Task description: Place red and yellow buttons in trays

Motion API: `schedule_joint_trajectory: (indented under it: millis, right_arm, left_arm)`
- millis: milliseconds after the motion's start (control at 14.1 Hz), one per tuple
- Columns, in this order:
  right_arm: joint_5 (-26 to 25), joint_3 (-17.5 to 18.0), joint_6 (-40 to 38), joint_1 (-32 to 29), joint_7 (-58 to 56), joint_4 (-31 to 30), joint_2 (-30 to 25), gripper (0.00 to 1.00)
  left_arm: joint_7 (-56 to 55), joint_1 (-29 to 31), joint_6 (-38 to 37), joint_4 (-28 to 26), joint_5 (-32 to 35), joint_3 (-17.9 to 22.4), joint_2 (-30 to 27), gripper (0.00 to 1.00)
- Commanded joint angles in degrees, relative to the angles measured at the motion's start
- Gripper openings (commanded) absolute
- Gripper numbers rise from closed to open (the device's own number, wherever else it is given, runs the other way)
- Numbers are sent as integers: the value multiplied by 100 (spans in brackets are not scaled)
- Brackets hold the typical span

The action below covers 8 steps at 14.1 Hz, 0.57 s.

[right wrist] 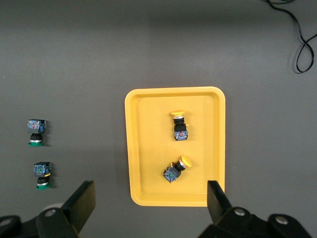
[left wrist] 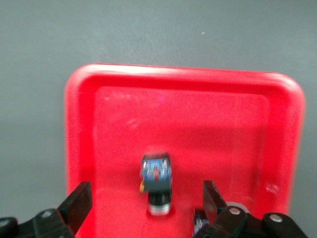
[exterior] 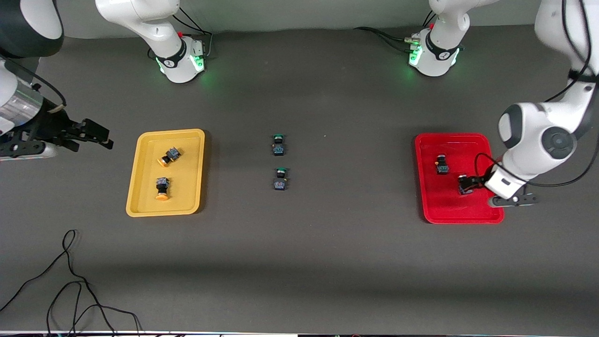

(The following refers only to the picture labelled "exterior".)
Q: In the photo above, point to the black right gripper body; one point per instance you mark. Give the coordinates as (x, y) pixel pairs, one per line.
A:
(50, 125)

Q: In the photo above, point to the red mushroom push button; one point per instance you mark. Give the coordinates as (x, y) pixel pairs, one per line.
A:
(442, 167)
(463, 188)

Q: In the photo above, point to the yellow mushroom push button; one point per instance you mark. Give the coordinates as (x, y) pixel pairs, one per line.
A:
(162, 185)
(173, 153)

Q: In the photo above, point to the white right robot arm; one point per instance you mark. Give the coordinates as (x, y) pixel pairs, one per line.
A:
(140, 18)

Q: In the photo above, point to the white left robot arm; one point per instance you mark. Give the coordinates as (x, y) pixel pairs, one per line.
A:
(538, 131)

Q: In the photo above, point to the red plastic tray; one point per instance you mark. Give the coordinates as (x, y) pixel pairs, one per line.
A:
(444, 206)

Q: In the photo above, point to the yellow plastic tray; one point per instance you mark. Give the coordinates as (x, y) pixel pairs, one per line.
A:
(187, 187)

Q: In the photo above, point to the green push button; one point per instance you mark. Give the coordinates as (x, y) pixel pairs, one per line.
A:
(280, 183)
(279, 149)

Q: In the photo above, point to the dark grey table mat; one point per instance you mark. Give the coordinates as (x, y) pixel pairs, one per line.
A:
(299, 257)

